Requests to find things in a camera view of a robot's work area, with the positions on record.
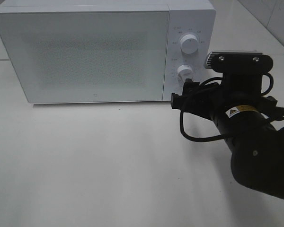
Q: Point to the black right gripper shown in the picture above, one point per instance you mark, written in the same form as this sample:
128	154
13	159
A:
207	98

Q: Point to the white timer knob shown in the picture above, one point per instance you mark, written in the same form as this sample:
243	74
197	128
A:
184	72

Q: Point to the white microwave door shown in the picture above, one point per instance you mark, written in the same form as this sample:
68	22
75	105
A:
87	57

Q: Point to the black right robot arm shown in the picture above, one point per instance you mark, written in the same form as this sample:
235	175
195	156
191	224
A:
251	125

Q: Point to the upper white power knob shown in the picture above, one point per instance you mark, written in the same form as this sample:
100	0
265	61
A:
189	43

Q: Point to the white microwave oven body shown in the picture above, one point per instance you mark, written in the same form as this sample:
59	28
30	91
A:
185	17

